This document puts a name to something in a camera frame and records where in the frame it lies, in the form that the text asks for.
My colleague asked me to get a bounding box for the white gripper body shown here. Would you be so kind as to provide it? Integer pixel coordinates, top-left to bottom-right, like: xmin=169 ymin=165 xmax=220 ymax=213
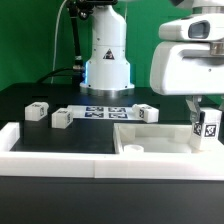
xmin=150 ymin=42 xmax=224 ymax=96

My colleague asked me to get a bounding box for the white square table top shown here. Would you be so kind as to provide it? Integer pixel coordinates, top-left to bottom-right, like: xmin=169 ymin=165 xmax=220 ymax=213
xmin=113 ymin=123 xmax=224 ymax=155

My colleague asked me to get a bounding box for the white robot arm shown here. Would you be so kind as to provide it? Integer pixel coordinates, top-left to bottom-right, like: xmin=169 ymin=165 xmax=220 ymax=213
xmin=80 ymin=0 xmax=224 ymax=123

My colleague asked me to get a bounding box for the white sheet with AprilTags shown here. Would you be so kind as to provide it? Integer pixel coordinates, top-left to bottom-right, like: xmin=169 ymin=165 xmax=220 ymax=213
xmin=66 ymin=104 xmax=141 ymax=121

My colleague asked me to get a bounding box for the white U-shaped obstacle fence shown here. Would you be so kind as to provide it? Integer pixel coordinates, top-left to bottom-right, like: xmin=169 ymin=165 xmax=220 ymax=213
xmin=0 ymin=122 xmax=224 ymax=180

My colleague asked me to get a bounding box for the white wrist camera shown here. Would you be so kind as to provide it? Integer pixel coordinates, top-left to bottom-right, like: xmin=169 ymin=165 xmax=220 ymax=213
xmin=159 ymin=18 xmax=224 ymax=42

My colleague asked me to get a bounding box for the black cable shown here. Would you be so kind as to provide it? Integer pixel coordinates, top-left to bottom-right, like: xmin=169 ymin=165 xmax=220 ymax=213
xmin=35 ymin=67 xmax=83 ymax=84

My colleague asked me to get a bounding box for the white cable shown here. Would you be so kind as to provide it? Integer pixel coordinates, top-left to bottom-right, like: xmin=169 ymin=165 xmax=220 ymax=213
xmin=50 ymin=0 xmax=69 ymax=85

